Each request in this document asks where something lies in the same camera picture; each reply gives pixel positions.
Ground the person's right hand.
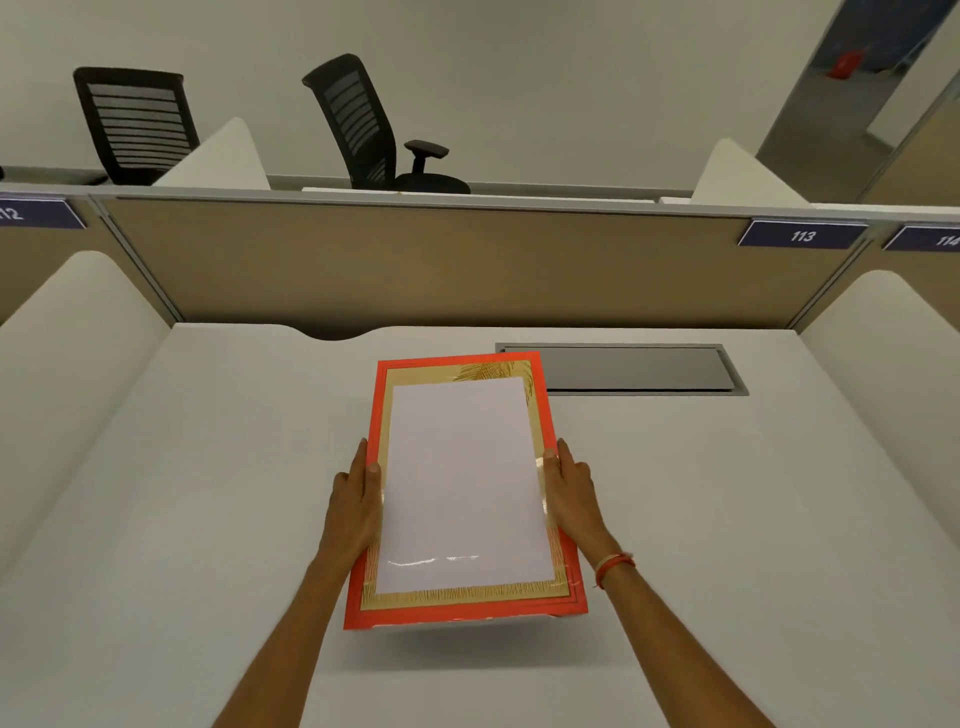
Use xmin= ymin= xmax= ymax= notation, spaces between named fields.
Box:
xmin=539 ymin=438 xmax=629 ymax=576

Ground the blue number sign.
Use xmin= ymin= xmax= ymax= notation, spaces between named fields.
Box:
xmin=882 ymin=224 xmax=960 ymax=253
xmin=0 ymin=196 xmax=89 ymax=232
xmin=737 ymin=218 xmax=870 ymax=250

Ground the grey desk cable lid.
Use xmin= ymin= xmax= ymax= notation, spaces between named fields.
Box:
xmin=495 ymin=342 xmax=750 ymax=397

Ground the white desk side divider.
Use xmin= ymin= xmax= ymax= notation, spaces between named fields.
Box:
xmin=0 ymin=250 xmax=174 ymax=571
xmin=688 ymin=138 xmax=815 ymax=207
xmin=798 ymin=270 xmax=960 ymax=541
xmin=152 ymin=117 xmax=272 ymax=192

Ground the orange wrist bracelet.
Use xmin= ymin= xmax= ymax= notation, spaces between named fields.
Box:
xmin=594 ymin=552 xmax=637 ymax=591

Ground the red picture frame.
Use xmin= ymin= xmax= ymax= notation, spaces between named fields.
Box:
xmin=343 ymin=351 xmax=589 ymax=632

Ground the person's right forearm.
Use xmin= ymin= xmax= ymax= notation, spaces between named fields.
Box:
xmin=592 ymin=558 xmax=777 ymax=728

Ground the black slatted office chair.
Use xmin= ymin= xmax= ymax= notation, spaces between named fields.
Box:
xmin=72 ymin=66 xmax=202 ymax=187

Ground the person's left forearm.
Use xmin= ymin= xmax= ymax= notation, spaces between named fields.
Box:
xmin=212 ymin=551 xmax=376 ymax=728

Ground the black armrest office chair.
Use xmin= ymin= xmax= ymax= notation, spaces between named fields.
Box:
xmin=302 ymin=53 xmax=472 ymax=195

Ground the wide beige partition panel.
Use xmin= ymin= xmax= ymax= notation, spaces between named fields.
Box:
xmin=90 ymin=191 xmax=875 ymax=331

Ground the person's left hand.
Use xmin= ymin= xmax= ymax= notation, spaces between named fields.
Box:
xmin=318 ymin=438 xmax=386 ymax=576

